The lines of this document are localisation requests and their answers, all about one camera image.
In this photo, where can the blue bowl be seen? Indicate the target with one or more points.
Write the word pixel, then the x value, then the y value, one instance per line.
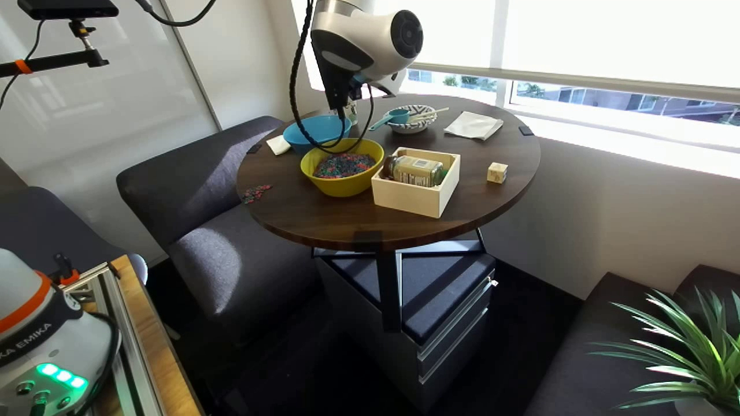
pixel 309 133

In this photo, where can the dark sofa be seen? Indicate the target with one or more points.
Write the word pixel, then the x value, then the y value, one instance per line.
pixel 570 370

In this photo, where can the teal plastic scoop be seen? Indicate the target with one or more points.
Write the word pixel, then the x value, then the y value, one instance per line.
pixel 395 115

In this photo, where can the white window blind rail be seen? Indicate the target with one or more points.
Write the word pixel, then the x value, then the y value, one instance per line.
pixel 603 81

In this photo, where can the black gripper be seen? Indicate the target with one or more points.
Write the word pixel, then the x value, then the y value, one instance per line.
pixel 341 81

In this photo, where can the small wooden cube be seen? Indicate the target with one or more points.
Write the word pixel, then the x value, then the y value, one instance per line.
pixel 498 171

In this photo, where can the spilled colourful beads pile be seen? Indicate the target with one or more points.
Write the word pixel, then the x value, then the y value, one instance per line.
pixel 258 192

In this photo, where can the black table edge bracket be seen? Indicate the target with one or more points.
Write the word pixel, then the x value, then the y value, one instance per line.
pixel 526 130

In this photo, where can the green potted plant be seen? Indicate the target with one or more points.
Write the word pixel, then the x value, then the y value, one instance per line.
pixel 694 353

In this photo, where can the black stereo camera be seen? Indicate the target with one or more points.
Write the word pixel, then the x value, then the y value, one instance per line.
pixel 67 8

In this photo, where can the black orange bench clamp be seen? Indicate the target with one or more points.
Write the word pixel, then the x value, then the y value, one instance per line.
pixel 64 269

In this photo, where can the small patterned bowl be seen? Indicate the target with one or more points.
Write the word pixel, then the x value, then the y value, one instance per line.
pixel 420 119

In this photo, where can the dark upholstered armchair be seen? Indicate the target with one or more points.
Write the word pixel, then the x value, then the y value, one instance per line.
pixel 223 269

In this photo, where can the black camera tripod arm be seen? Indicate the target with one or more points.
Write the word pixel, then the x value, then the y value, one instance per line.
pixel 54 60

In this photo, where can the black metal table frame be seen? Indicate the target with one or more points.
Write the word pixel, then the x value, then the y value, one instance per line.
pixel 389 291

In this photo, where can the yellow bowl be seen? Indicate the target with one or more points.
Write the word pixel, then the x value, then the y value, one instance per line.
pixel 343 187

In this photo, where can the light wooden box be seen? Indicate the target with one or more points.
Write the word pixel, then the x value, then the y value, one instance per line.
pixel 412 199

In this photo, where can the aluminium profile robot mount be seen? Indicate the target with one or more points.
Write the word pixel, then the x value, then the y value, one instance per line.
pixel 128 337

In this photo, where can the jar with yellowish label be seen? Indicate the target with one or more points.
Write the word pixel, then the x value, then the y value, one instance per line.
pixel 417 171

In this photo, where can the white paper napkin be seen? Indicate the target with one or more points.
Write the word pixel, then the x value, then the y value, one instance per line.
pixel 279 143

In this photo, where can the folded patterned napkin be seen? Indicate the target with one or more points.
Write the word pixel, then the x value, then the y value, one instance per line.
pixel 474 126

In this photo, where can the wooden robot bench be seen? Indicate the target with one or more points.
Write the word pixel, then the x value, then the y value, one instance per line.
pixel 165 362

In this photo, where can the colourful beads filling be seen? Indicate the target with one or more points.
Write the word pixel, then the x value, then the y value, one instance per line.
pixel 346 165

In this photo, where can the blue grey chair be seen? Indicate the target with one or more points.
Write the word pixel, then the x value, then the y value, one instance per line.
pixel 54 222

